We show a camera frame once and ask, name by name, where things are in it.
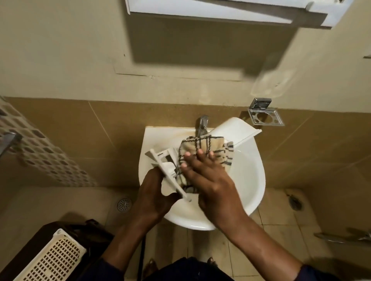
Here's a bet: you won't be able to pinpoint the person's right hand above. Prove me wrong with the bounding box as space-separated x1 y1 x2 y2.
180 149 249 232

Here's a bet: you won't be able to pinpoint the person's left hand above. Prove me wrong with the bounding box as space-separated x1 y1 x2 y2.
134 167 182 227

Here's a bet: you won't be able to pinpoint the black-lined patterned cloth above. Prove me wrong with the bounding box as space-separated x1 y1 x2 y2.
177 135 234 194

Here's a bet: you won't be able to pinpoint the white detergent drawer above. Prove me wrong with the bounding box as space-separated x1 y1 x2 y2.
145 117 262 203

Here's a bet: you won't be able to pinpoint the person's left forearm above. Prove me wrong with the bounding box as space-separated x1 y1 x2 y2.
78 217 157 281

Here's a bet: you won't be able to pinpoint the person's right forearm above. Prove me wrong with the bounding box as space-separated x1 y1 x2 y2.
226 217 340 281

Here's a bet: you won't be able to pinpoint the person's left foot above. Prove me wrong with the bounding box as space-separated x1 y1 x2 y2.
143 258 158 279

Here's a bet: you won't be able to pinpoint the person's dark trousers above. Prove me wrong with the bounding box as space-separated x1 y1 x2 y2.
145 257 236 281

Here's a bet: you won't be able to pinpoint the round metal floor drain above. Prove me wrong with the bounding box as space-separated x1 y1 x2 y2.
288 194 304 211
117 198 133 213

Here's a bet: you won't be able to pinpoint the white ceramic sink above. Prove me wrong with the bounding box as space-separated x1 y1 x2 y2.
138 126 266 231

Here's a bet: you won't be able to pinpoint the dark floor threshold strip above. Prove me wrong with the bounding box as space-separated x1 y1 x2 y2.
136 234 147 281

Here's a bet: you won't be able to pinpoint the chrome sink faucet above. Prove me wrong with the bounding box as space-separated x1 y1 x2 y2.
197 115 209 137

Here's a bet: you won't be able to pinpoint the white perforated plastic basket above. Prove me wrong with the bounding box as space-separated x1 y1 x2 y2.
13 229 87 281

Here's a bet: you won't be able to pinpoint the dark plastic stool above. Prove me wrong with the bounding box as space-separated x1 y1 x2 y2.
0 219 114 281

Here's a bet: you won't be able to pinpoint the chrome toilet sprayer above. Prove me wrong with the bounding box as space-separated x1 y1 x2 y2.
314 229 371 246

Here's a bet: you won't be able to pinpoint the white mirror cabinet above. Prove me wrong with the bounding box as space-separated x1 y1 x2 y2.
125 0 356 29

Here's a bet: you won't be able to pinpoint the chrome wall toothbrush holder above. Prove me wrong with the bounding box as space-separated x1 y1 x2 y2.
248 98 285 127

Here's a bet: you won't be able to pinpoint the chrome shower tap handle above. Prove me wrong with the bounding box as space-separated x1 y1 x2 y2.
0 132 24 157

